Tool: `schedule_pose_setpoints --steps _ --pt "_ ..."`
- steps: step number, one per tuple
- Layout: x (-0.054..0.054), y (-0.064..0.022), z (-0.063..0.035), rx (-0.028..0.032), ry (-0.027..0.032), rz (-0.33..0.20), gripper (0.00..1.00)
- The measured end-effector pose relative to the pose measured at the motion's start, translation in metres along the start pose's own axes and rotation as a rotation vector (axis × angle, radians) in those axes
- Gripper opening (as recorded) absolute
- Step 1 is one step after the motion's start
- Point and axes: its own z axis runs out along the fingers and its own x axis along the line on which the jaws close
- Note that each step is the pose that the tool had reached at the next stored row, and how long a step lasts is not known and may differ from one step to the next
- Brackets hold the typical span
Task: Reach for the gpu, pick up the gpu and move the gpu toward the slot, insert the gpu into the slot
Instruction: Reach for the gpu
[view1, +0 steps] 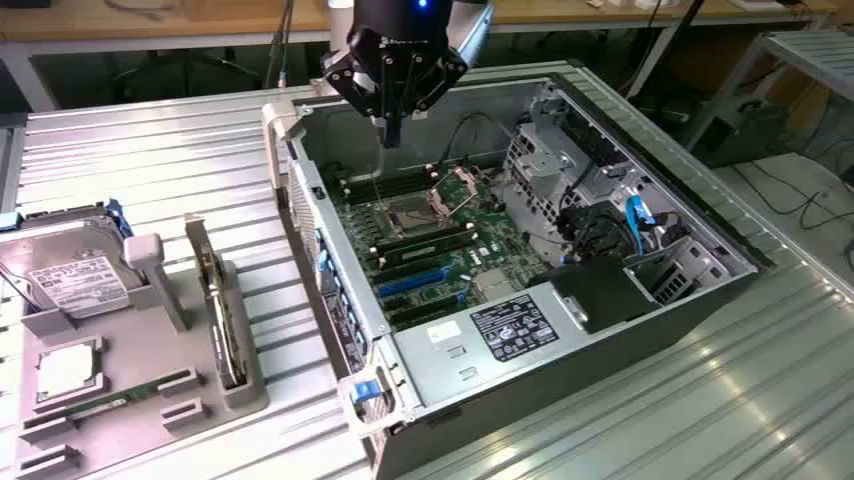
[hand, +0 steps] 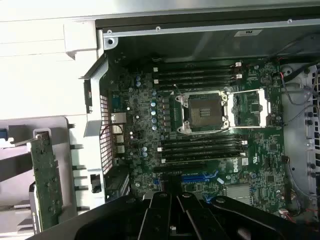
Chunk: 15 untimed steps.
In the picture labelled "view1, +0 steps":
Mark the silver chipset heat sink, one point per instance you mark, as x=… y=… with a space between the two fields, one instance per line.
x=497 y=289

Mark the black floor device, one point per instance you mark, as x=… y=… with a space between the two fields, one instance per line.
x=748 y=130

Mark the open black PC case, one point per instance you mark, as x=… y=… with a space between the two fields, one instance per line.
x=601 y=380

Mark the CPU socket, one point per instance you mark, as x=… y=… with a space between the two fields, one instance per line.
x=407 y=217

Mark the silver CPU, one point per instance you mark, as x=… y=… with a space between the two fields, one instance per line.
x=64 y=372

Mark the black expansion slot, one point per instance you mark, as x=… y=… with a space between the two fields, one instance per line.
x=427 y=310

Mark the grey parts rack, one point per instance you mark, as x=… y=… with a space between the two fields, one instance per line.
x=134 y=360

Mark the metal disk bay cage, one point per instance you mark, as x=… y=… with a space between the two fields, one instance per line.
x=541 y=175

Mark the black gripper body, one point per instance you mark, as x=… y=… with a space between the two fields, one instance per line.
x=401 y=20

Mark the metal socket cover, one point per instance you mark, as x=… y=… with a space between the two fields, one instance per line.
x=457 y=187

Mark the silver hard disk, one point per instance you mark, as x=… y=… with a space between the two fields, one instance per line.
x=67 y=270

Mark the black RAM slot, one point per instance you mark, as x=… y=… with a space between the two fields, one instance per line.
x=394 y=190
x=387 y=179
x=421 y=237

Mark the metal slat side table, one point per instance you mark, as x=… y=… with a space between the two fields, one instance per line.
x=814 y=55

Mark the grey power supply unit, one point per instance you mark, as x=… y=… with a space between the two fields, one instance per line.
x=441 y=365

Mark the wooden desk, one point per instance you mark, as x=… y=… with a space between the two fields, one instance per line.
x=200 y=20

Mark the green RAM stick in slot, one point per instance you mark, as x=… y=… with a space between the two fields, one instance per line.
x=427 y=251

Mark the blue disk carrier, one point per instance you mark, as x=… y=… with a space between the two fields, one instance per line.
x=116 y=215

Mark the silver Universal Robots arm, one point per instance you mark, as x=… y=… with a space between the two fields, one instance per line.
x=477 y=30

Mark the black plastic shroud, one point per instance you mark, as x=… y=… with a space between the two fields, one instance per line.
x=601 y=295

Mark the thin metal locking lever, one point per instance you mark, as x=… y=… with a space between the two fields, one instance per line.
x=378 y=192

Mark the blue expansion slot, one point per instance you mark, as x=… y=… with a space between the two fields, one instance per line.
x=410 y=283

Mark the green RAM stick on rack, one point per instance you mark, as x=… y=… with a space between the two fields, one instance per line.
x=114 y=400

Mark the black graphics card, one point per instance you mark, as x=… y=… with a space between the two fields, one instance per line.
x=223 y=310

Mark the blue case latch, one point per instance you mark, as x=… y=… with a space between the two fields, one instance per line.
x=363 y=390

